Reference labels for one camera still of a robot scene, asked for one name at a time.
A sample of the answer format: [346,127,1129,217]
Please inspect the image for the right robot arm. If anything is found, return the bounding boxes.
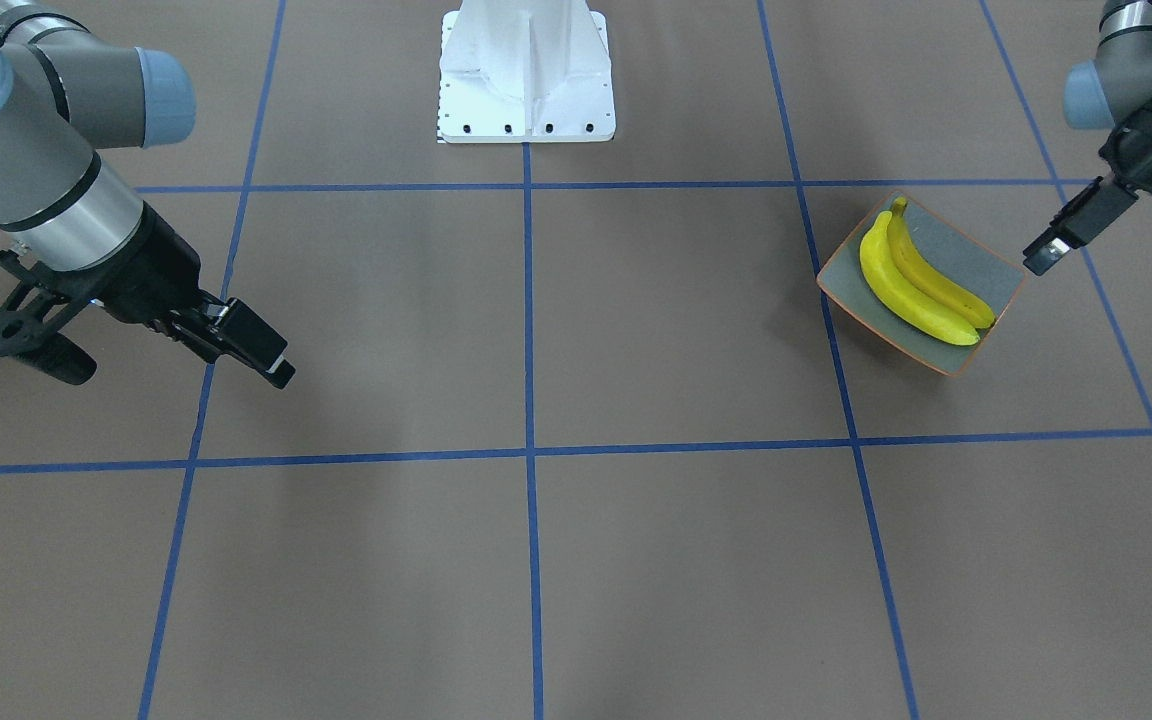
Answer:
[0,1,294,388]

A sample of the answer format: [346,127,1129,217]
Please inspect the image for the grey square plate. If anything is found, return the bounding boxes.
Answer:
[814,192,1024,377]

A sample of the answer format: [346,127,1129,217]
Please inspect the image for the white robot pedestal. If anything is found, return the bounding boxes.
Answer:
[435,1,617,143]

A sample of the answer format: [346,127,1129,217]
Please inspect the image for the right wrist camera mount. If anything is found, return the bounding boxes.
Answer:
[0,250,97,386]

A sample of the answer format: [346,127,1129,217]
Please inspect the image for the yellow banana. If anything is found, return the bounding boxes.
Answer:
[888,196,996,331]
[859,210,980,347]

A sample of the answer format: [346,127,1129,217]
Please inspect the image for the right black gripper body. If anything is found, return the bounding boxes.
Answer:
[88,202,219,346]

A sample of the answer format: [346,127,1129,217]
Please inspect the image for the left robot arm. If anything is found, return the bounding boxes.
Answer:
[1023,1,1152,275]

